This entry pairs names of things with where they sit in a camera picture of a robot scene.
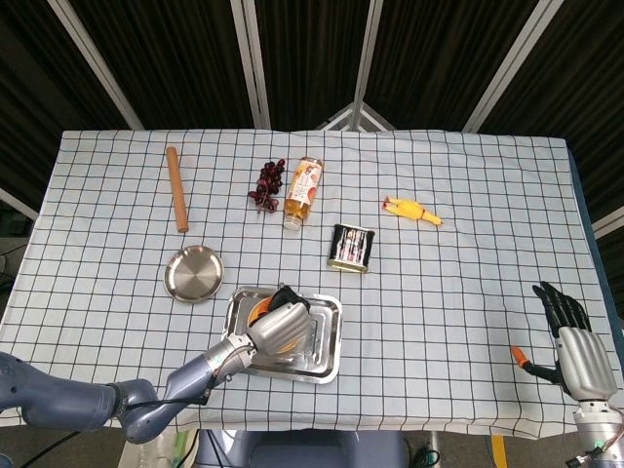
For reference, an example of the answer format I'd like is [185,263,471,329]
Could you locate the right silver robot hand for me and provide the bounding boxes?
[510,281,618,401]

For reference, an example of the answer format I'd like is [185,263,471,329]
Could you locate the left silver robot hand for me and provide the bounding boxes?
[246,285,313,355]

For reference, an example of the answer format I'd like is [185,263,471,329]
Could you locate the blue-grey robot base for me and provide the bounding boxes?
[194,428,409,468]

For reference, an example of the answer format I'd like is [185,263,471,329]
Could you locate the rectangular stainless steel tray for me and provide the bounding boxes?
[219,285,344,385]

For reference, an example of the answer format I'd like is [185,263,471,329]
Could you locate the round stainless steel plate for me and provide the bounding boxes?
[163,245,226,304]

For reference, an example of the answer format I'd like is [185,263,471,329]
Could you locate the black luncheon meat can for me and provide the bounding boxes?
[326,223,375,275]

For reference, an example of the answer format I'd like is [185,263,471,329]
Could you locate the yellow strip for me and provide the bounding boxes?
[490,434,509,468]

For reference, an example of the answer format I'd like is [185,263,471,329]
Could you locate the amber drink bottle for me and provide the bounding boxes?
[283,156,325,231]

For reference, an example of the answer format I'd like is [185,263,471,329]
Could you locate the dark red grape bunch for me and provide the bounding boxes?
[248,158,287,215]

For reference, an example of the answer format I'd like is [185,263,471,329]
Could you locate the blue checked tablecloth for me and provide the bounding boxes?
[0,129,624,438]

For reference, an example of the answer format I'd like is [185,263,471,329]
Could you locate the wooden rolling pin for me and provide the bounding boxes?
[165,145,190,234]

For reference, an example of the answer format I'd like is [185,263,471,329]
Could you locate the yellow rubber chicken toy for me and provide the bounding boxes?
[381,195,445,227]

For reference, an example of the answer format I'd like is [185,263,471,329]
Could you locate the dark folding screen white frames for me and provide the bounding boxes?
[0,0,624,240]

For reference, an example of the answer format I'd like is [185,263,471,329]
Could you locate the grey triangular metal frame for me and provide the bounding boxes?
[315,100,397,132]

